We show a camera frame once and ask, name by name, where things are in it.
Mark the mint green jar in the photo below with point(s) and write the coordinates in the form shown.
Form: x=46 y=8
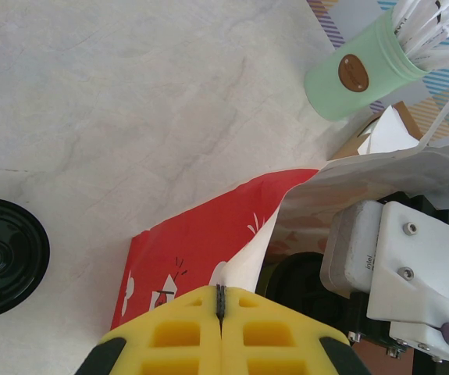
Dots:
x=325 y=93

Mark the paper-wrapped straw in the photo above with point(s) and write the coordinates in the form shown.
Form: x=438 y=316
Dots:
x=431 y=33
x=411 y=19
x=446 y=48

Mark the brown cardboard napkin box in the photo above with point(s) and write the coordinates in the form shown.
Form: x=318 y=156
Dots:
x=408 y=119

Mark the black plastic cup lid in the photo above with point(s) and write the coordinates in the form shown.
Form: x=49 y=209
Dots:
x=298 y=281
x=5 y=258

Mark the white paper napkin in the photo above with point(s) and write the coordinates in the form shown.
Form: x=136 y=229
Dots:
x=388 y=133

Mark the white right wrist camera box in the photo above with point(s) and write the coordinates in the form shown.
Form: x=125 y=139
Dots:
x=403 y=273

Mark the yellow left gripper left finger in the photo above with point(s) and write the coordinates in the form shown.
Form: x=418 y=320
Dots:
x=177 y=336

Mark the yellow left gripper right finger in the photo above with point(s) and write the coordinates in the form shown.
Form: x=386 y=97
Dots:
x=267 y=336

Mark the white red paper gift bag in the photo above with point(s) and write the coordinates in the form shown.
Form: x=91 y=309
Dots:
x=193 y=242

